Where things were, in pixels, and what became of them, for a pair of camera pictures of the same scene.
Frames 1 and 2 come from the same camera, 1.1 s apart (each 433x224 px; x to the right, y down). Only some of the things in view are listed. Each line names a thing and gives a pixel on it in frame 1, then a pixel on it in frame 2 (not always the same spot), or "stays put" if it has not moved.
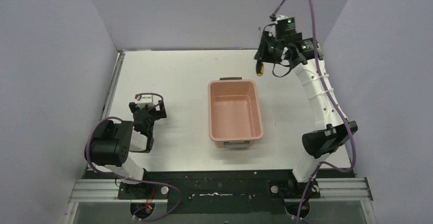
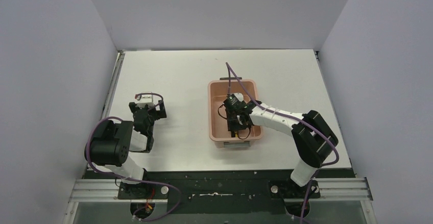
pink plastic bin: [234, 117] stays put
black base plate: [221, 193] stays put
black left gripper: [148, 110] stays put
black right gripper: [262, 55] to [233, 127]
